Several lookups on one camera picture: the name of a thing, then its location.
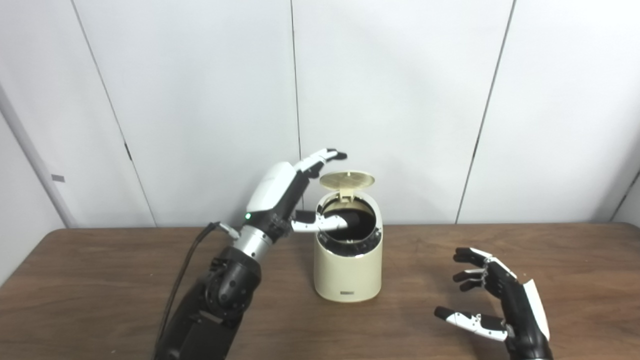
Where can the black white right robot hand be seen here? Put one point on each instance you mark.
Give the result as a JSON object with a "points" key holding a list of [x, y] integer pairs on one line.
{"points": [[522, 310]]}

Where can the small gray wall tag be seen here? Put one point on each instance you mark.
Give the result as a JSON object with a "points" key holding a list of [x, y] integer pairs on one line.
{"points": [[58, 178]]}

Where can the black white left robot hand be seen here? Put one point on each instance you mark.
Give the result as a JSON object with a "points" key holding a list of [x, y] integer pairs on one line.
{"points": [[275, 190]]}

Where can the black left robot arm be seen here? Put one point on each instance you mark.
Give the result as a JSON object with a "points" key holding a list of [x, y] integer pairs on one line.
{"points": [[215, 300]]}

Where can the cream-colored round bin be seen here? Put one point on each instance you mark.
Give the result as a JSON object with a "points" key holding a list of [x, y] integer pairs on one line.
{"points": [[347, 270]]}

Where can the cream round bin lid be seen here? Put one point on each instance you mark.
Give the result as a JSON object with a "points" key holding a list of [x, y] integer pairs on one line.
{"points": [[347, 179]]}

